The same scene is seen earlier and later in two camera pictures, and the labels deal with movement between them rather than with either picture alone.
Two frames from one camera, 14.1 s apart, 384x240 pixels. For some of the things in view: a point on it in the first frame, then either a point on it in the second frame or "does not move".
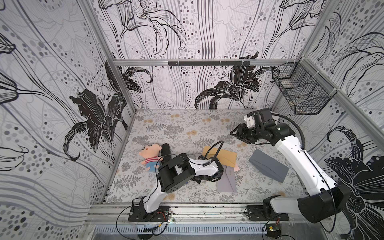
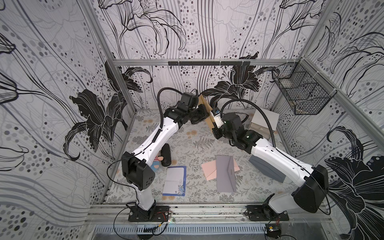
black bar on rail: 211,63 does not move
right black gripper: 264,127 to 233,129
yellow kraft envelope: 226,157 to 209,121
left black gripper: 198,181 to 201,113
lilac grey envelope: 227,182 does not move
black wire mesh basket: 307,91 does not move
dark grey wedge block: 268,166 does not move
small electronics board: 273,230 does not move
